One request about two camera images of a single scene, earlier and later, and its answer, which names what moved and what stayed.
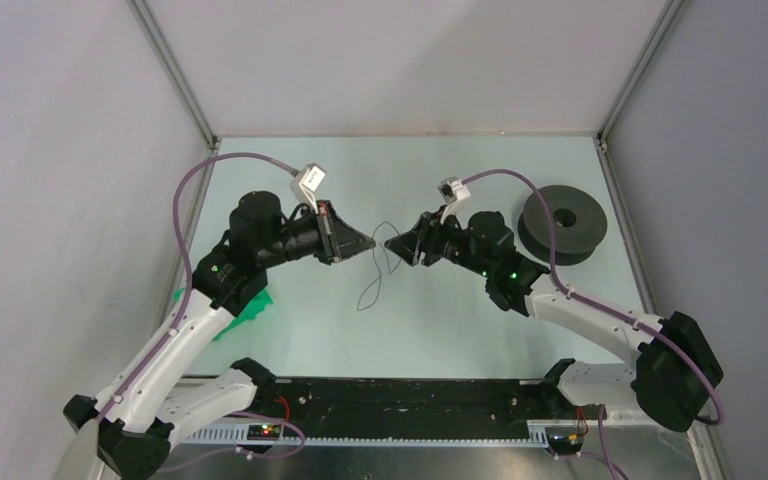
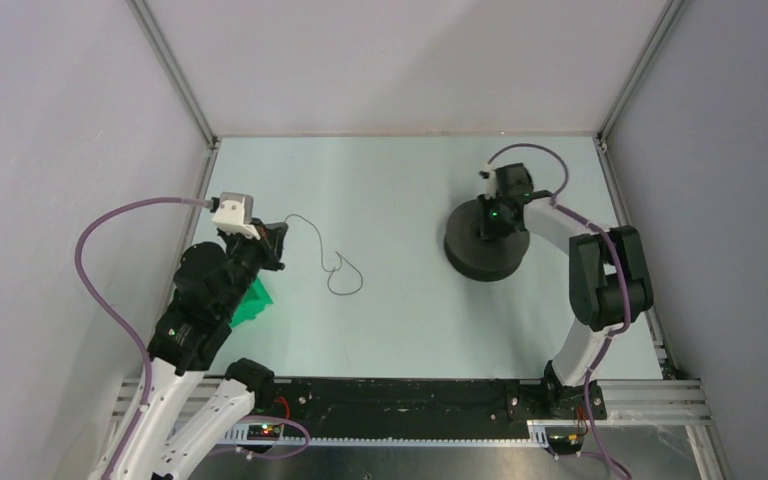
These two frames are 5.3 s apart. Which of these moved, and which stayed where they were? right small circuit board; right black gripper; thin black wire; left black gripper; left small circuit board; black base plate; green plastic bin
Moved: thin black wire; right black gripper; left black gripper
Stayed: right small circuit board; green plastic bin; black base plate; left small circuit board
